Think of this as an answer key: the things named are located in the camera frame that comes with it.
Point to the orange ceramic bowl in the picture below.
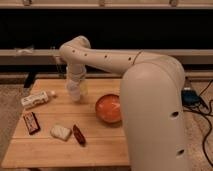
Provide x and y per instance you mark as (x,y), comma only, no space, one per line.
(107,108)

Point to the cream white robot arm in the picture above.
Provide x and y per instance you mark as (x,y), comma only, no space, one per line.
(150,98)

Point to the dark chocolate bar wrapper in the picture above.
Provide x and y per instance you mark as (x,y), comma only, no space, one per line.
(31,123)

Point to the blue power adapter box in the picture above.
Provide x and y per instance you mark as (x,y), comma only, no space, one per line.
(189,97)

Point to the cream white gripper body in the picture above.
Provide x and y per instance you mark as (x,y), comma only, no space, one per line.
(76,87)

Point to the grey metal rail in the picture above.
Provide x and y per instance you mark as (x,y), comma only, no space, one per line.
(48,56)

